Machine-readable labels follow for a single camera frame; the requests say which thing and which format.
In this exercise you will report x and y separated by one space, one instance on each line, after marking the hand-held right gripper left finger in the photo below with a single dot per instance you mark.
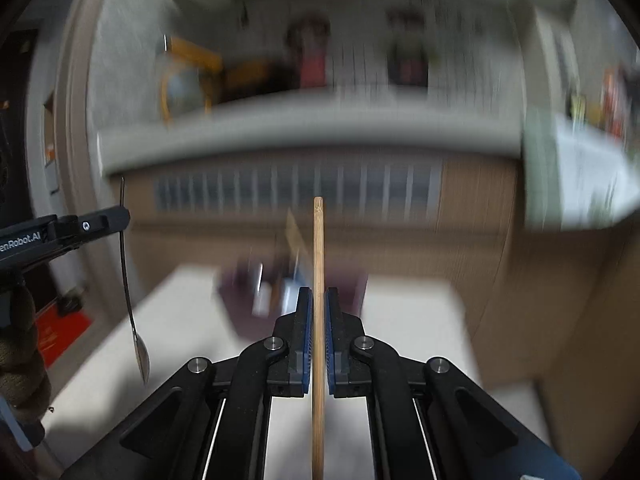
305 330

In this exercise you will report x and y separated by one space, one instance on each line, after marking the person's left hand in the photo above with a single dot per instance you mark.
24 310

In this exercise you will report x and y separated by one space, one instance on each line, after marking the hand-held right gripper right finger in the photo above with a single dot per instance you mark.
332 330

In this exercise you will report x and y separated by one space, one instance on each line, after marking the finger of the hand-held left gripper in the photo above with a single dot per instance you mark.
95 225

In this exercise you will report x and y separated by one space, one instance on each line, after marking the colourful packages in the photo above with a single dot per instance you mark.
607 100

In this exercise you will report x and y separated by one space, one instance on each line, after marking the plain metal spoon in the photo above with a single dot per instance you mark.
141 355

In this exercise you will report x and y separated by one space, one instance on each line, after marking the wooden chopstick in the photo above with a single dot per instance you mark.
318 260

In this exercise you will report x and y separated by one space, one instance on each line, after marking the red floor mat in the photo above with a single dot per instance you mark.
65 332

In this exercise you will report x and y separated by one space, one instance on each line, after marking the green and white box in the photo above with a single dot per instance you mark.
575 170

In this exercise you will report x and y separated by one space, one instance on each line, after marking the white window ledge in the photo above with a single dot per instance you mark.
310 125

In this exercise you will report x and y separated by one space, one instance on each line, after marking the grey vent grille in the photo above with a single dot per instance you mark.
295 190

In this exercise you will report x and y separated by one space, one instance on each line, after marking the yellow framed object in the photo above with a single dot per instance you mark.
190 75

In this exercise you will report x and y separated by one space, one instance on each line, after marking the purple utensil container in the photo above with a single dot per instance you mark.
240 300

